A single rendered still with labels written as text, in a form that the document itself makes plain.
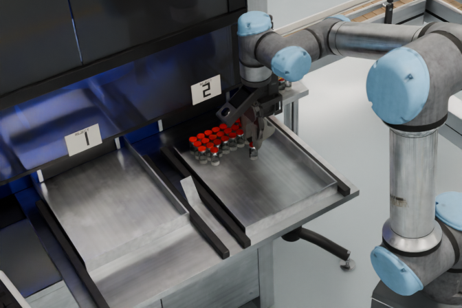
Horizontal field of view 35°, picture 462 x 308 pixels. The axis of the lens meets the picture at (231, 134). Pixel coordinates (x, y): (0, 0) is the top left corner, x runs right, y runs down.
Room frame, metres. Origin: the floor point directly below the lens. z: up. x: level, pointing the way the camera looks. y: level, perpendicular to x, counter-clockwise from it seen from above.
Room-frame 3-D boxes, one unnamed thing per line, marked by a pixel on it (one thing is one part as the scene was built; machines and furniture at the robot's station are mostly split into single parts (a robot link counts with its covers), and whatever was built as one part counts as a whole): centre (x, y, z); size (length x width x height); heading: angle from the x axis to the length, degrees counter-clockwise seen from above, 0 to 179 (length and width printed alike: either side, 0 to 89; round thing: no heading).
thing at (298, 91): (1.71, -0.14, 0.87); 0.14 x 0.13 x 0.02; 30
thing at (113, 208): (1.27, 0.31, 0.90); 0.34 x 0.26 x 0.04; 30
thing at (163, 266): (1.29, 0.12, 0.87); 0.70 x 0.48 x 0.02; 120
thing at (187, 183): (1.22, 0.08, 0.91); 0.14 x 0.03 x 0.06; 31
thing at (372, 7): (1.93, -0.33, 0.92); 0.69 x 0.15 x 0.16; 120
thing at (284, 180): (1.34, -0.05, 0.90); 0.34 x 0.26 x 0.04; 29
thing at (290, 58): (1.33, -0.14, 1.23); 0.11 x 0.11 x 0.08; 34
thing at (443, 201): (1.04, -0.46, 0.96); 0.13 x 0.12 x 0.14; 124
